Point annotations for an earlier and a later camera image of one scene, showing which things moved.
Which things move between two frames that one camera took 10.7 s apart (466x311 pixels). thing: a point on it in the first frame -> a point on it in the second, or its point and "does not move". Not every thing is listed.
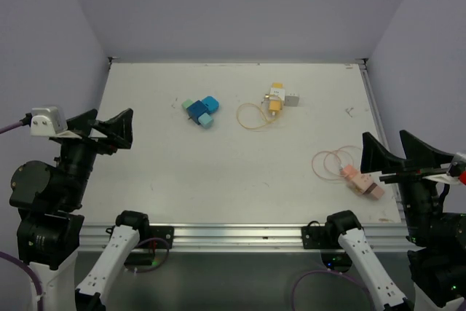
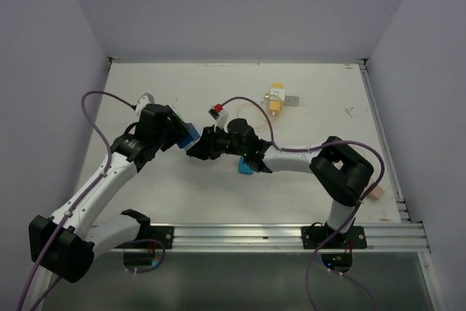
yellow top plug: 277,85 does not move
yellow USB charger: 275,106 does not move
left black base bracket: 152,237 does not move
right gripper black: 424,159 -> 206,146
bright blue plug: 211,103 -> 244,168
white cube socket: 278,92 does not move
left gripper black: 117,130 -> 177,127
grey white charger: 292,99 does not move
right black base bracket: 314,237 does not move
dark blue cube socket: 196,109 -> 191,136
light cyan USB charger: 205,120 -> 188,146
